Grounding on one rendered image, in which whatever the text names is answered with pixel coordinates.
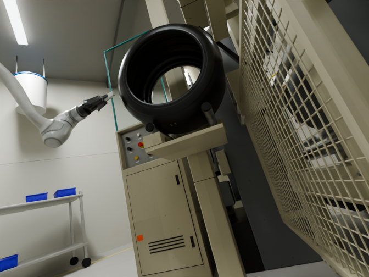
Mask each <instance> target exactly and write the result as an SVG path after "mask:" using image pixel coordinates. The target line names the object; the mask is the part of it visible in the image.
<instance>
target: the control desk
mask: <svg viewBox="0 0 369 277"><path fill-rule="evenodd" d="M145 127H146V125H145V124H144V123H142V122H140V123H137V124H134V125H131V126H129V127H126V128H124V129H121V130H118V131H116V132H115V134H116V141H117V146H118V153H119V160H120V166H121V170H122V171H121V172H122V179H123V183H124V190H125V197H126V204H127V211H128V218H129V222H130V229H131V236H132V243H133V249H134V254H135V261H136V267H137V274H138V277H214V273H215V269H216V263H215V260H214V255H213V252H212V249H211V245H210V241H209V237H208V233H207V230H206V226H205V222H204V218H203V215H202V210H201V207H200V204H199V200H198V196H197V192H196V190H195V185H194V181H193V177H192V173H191V169H190V167H189V162H188V159H187V157H183V158H180V159H177V160H173V161H170V160H167V159H164V158H160V157H157V156H154V155H151V154H148V153H146V152H145V147H144V142H143V137H145V136H148V135H151V133H149V132H147V131H146V129H145ZM138 235H143V240H142V241H137V236H138Z"/></svg>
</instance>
